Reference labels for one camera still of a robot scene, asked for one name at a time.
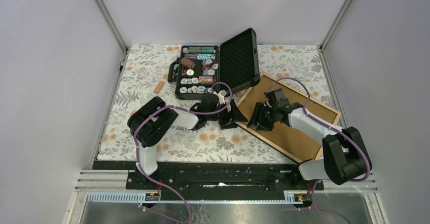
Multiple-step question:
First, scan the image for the orange poker chip stack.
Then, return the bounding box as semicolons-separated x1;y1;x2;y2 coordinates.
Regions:
198;76;214;85

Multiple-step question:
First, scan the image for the black poker chip case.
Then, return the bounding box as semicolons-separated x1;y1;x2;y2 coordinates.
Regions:
168;28;260;100

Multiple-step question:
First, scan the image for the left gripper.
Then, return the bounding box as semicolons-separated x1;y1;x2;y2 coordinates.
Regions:
206;99;247;129

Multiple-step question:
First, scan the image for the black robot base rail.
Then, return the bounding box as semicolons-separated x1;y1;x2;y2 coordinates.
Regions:
126;162;314;202

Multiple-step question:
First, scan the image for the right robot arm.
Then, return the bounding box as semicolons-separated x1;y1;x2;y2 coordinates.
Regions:
247;89;372;190

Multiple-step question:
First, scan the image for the brown frame backing board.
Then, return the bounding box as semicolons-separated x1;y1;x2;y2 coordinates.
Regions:
238;76;338;161

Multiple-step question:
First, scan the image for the floral tablecloth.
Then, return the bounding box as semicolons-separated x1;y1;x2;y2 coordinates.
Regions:
96;44;334;164

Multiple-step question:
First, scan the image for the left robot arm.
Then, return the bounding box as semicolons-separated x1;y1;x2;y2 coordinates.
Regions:
127;93;247;189

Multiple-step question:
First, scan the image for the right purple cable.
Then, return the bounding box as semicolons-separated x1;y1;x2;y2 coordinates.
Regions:
267;77;372;224

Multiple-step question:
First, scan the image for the wooden block left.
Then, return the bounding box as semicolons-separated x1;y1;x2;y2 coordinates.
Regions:
153;81;165;94

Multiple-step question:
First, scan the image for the brown poker chip stack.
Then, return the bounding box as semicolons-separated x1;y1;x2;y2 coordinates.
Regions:
180;57;195;69

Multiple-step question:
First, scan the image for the wooden picture frame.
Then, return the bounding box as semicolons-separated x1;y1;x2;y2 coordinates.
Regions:
235;73;343;164

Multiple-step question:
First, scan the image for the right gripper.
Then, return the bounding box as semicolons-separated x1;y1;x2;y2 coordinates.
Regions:
246;102;277;132

